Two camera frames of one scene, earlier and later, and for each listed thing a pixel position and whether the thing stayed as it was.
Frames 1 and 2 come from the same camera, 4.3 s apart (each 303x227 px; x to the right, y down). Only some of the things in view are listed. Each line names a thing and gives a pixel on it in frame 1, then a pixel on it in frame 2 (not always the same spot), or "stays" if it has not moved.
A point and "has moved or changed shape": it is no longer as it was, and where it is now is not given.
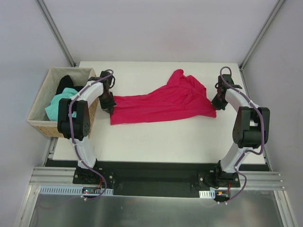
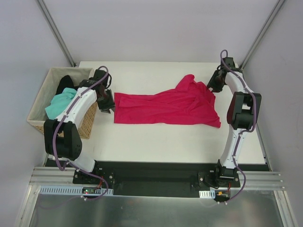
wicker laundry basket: (38, 118) stays
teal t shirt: (52, 109) stays
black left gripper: (107, 104) stays
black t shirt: (66, 82) stays
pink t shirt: (183, 97) has moved or changed shape
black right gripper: (218, 103) → (213, 83)
